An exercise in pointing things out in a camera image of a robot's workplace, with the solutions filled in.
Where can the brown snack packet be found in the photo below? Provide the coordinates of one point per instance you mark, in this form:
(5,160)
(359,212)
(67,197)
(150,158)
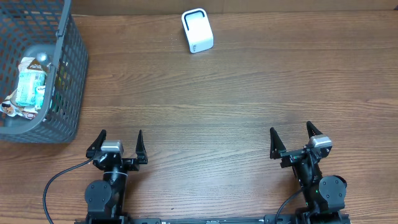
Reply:
(30,65)

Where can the white barcode scanner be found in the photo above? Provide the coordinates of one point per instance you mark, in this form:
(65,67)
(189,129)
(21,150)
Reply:
(197,30)

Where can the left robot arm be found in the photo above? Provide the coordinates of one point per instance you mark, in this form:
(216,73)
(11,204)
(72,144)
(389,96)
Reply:
(105,197)

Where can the clear bottle with silver cap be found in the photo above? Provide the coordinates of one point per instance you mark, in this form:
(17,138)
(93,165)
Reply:
(43,53)

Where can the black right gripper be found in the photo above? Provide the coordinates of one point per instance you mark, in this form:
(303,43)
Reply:
(290,156)

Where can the grey plastic mesh basket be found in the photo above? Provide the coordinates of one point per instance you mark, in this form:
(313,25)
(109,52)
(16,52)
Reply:
(31,27)

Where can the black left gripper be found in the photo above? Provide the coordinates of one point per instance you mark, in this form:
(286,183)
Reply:
(132,162)

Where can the colourful snack wrapper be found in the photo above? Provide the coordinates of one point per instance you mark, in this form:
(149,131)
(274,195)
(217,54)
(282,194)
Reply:
(10,108)

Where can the teal tissue pack in basket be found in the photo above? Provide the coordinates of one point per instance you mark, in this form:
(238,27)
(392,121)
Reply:
(28,82)

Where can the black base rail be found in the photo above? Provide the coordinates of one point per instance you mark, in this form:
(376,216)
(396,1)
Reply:
(211,221)

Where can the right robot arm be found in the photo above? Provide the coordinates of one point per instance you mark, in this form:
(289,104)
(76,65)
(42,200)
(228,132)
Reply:
(324,195)

